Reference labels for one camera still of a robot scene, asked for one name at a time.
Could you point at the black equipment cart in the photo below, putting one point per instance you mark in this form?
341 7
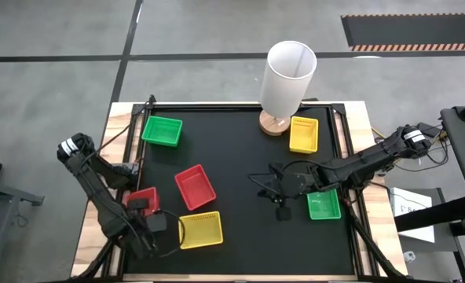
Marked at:
462 157

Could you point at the black stand leg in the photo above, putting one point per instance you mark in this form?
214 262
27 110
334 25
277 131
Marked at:
444 212

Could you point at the green plastic slotted basket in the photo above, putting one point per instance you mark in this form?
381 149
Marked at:
162 131
324 206

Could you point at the black hazard-striped floor mat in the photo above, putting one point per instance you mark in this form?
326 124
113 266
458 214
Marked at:
413 29

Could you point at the black table mat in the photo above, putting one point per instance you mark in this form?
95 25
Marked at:
248 243

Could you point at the black aluminium rig frame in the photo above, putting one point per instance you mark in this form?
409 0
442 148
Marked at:
339 109

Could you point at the white shade table lamp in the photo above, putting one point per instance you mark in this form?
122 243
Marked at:
285 86

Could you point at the red plastic slotted basket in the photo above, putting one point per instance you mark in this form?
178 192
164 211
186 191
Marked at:
195 186
154 198

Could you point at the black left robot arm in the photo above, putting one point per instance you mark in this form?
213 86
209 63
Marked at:
99 192

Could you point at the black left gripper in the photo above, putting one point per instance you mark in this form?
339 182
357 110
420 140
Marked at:
138 236

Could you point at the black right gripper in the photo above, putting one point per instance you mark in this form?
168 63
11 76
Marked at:
295 182

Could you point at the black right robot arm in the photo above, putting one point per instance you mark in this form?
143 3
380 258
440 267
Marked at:
358 165

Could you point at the yellow plastic slotted basket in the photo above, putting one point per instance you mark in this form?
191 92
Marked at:
304 134
201 230

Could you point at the black metal desk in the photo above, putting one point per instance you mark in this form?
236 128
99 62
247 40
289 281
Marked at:
4 192

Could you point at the small white plug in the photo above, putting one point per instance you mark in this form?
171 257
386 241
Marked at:
409 256

